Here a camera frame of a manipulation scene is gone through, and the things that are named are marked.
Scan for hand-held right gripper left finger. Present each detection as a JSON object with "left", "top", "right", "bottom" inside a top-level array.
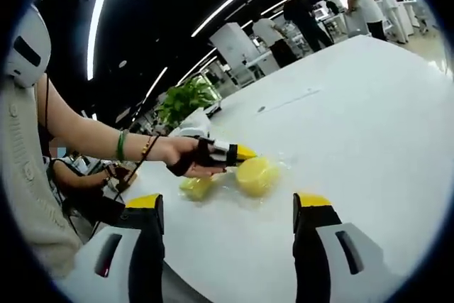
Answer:
[{"left": 55, "top": 192, "right": 167, "bottom": 303}]

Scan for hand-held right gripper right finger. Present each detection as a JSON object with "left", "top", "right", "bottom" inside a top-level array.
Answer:
[{"left": 292, "top": 191, "right": 395, "bottom": 303}]

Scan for yellow silicone block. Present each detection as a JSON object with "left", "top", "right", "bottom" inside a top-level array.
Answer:
[
  {"left": 178, "top": 176, "right": 214, "bottom": 202},
  {"left": 235, "top": 156, "right": 282, "bottom": 198}
]

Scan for person's left hand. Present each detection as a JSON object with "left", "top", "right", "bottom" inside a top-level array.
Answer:
[{"left": 165, "top": 137, "right": 228, "bottom": 179}]

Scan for white plant pot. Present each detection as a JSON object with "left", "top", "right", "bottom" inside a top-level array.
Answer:
[{"left": 179, "top": 114, "right": 213, "bottom": 138}]

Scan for small black object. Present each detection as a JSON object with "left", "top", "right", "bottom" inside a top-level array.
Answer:
[{"left": 205, "top": 103, "right": 223, "bottom": 119}]

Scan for green potted plant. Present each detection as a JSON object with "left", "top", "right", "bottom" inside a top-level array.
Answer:
[{"left": 155, "top": 75, "right": 218, "bottom": 131}]

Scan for brown objects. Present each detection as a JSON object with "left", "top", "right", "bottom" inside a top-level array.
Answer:
[{"left": 106, "top": 163, "right": 138, "bottom": 192}]

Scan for person's white knit cardigan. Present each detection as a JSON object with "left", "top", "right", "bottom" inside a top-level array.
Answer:
[{"left": 0, "top": 75, "right": 84, "bottom": 280}]

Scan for white worn device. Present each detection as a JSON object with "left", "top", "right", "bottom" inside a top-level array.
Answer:
[{"left": 4, "top": 4, "right": 53, "bottom": 89}]

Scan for beaded cord bracelet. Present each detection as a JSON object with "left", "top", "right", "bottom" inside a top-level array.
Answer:
[{"left": 139, "top": 133, "right": 161, "bottom": 160}]

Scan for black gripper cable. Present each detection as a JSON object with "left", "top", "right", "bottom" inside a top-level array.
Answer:
[{"left": 91, "top": 135, "right": 161, "bottom": 235}]

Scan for green bracelet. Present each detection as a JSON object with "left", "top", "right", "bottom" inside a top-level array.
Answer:
[{"left": 116, "top": 128, "right": 129, "bottom": 162}]

